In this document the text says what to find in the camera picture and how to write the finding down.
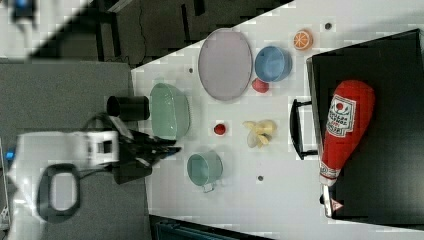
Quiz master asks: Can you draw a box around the blue bowl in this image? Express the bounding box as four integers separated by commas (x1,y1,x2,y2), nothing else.
254,46,293,83

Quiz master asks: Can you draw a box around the red plush ketchup bottle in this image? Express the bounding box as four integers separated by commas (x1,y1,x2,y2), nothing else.
319,80,375,186

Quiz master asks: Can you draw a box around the small red toy tomato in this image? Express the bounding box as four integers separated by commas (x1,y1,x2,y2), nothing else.
214,124,226,135

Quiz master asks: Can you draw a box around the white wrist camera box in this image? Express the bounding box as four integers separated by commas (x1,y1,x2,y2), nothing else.
87,131,119,166

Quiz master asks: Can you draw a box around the lavender round plate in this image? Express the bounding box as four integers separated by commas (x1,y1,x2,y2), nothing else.
198,28,253,101

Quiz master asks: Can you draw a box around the black cylinder mount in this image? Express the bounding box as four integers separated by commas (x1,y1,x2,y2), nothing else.
106,96,150,121

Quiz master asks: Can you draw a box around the black oven door handle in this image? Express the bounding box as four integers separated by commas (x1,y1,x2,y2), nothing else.
289,99,318,160

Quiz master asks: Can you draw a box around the green colander bowl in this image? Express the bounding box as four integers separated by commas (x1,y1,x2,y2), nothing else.
150,83,190,140

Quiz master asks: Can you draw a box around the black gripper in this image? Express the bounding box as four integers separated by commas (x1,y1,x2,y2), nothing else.
112,130,181,184

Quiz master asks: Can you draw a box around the peeled yellow toy banana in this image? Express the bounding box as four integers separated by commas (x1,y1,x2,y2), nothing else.
243,120,277,148

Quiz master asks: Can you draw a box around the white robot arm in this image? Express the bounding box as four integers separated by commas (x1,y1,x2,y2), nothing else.
7,130,180,240

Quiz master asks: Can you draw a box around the green cup with handle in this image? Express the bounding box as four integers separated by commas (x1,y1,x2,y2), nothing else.
187,151,223,193

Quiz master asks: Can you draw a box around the orange slice toy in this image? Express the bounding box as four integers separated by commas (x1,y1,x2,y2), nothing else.
293,29,313,51

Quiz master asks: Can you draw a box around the red toy strawberry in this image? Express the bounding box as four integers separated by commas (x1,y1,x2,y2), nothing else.
252,78,269,93

